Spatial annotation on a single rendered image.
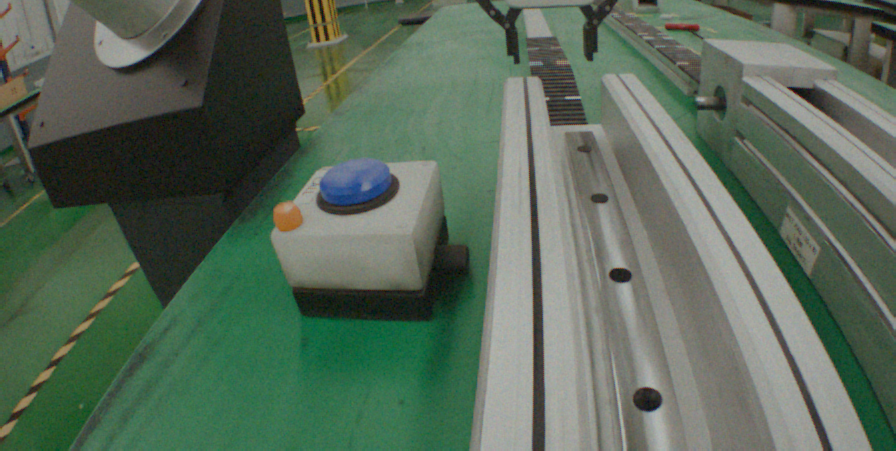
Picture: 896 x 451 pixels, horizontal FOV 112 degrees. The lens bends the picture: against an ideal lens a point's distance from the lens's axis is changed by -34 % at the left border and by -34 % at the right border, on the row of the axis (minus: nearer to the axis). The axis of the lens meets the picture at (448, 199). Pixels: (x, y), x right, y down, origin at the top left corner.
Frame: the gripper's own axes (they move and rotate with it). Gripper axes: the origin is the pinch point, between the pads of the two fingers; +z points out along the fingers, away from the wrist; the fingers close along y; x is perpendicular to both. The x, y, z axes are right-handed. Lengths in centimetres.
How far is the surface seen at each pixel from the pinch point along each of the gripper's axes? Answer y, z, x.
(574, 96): -1.8, 3.9, 5.7
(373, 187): 11.5, -0.9, 32.9
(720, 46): -14.5, -3.4, 13.7
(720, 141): -14.0, 4.5, 16.8
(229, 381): 19.3, 6.1, 40.9
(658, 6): -36, 4, -74
